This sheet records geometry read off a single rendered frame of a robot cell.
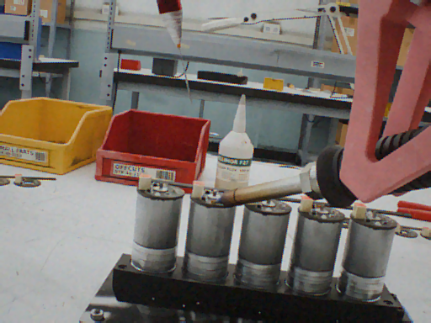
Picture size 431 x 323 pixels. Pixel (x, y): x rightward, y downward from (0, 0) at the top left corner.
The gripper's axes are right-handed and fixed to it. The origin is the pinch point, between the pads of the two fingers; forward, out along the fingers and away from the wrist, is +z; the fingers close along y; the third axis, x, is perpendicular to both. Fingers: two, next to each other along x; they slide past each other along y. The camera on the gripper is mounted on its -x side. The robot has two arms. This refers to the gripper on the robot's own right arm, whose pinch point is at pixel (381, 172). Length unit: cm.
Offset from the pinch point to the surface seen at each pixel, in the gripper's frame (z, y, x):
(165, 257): 11.1, 1.5, -5.7
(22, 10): 177, -136, -390
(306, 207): 5.9, -3.7, -3.4
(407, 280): 11.1, -15.5, 0.5
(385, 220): 4.8, -6.9, -0.8
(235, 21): 71, -176, -188
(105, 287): 13.4, 4.1, -6.1
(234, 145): 15.9, -16.8, -19.8
